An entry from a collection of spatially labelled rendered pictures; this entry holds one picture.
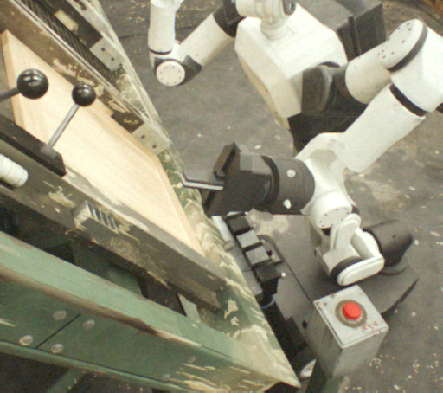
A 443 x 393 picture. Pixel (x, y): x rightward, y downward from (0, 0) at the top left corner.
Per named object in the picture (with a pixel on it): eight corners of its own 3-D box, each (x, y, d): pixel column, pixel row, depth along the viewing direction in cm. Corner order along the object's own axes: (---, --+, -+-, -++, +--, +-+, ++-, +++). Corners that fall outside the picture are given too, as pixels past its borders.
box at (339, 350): (371, 364, 114) (390, 326, 101) (328, 383, 111) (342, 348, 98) (343, 321, 122) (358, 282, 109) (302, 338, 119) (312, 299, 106)
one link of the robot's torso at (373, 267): (352, 238, 208) (359, 218, 199) (381, 274, 195) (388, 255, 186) (311, 254, 202) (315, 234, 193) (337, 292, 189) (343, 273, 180)
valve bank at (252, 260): (292, 321, 142) (301, 275, 125) (247, 338, 138) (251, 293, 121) (224, 203, 175) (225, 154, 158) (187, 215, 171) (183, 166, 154)
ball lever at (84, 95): (57, 167, 72) (105, 94, 75) (38, 154, 70) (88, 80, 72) (45, 160, 75) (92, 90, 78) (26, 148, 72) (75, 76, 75)
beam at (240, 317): (263, 415, 106) (303, 388, 105) (238, 409, 97) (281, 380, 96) (76, 3, 253) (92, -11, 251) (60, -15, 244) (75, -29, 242)
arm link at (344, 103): (401, 106, 90) (362, 119, 103) (400, 59, 90) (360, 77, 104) (346, 103, 87) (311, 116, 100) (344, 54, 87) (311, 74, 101)
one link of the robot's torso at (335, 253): (341, 241, 205) (333, 170, 170) (369, 278, 192) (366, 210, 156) (309, 257, 204) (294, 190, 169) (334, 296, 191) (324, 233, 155)
